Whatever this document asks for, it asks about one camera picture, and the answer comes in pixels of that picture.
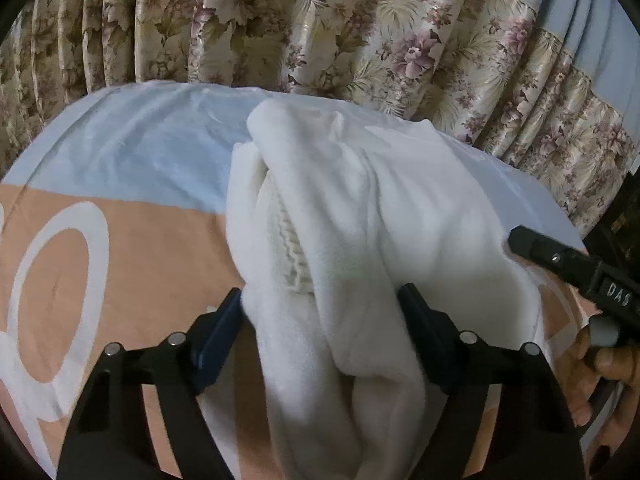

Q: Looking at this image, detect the printed orange blue bed sheet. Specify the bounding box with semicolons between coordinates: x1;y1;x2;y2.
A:
0;82;601;480

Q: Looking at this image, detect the person's right hand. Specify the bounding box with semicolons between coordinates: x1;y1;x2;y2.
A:
552;329;640;428

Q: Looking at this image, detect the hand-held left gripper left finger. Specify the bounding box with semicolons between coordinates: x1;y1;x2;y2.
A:
56;287;243;480

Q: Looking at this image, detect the dark furniture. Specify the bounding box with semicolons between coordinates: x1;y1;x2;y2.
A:
582;160;640;281

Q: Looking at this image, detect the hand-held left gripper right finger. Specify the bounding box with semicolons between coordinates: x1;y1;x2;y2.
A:
397;282;586;480

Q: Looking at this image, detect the floral and blue curtain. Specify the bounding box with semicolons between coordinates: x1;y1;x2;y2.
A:
0;0;640;241

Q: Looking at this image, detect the white sweater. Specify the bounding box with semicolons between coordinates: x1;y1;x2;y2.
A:
220;97;556;480

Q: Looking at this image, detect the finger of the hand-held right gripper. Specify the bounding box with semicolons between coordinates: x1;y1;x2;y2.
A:
507;226;601;301

